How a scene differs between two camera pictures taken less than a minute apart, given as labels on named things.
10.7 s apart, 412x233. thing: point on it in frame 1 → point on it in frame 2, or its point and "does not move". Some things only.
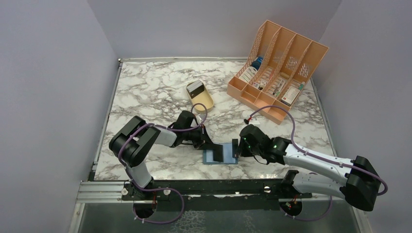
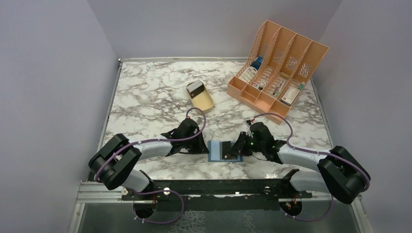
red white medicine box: [290, 95] does not move
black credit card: [218, 153] → [227, 153]
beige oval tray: [202, 102] does not move
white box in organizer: [247, 74] does not move
